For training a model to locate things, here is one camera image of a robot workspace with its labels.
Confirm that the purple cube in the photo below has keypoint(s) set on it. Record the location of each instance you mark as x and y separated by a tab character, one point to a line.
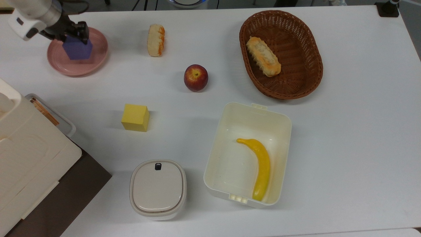
77	51

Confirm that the clear plastic tray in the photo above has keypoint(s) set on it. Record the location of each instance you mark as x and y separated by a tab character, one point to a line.
62	123

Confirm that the yellow cube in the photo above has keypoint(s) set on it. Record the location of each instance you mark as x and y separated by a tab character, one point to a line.
135	117

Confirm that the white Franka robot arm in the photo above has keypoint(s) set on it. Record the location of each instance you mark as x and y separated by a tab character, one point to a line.
33	13

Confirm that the small cream lidded bin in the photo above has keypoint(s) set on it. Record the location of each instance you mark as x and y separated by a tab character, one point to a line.
158	189

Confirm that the open cream plastic box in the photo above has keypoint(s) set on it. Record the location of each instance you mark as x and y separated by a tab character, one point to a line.
230	164

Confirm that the dark brown wooden crate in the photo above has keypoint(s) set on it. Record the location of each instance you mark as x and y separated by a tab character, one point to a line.
75	191

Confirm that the red toy apple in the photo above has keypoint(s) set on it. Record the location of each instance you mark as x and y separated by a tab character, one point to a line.
195	78

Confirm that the toy bread loaf with topping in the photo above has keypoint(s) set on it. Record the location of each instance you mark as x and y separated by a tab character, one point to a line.
263	56

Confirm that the brown wicker basket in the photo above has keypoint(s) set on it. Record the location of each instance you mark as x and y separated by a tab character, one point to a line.
296	75

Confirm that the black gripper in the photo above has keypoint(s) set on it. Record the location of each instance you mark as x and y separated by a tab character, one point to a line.
61	28

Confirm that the pink plate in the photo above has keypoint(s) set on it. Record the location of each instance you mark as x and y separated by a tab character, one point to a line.
95	56

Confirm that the yellow toy banana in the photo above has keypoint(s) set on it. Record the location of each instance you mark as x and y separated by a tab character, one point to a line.
261	164

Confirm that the black camera stand base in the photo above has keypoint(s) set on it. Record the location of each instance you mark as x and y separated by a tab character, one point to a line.
388	8

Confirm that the toy bread roll orange stripe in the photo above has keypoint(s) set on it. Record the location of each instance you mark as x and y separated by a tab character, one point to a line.
155	39

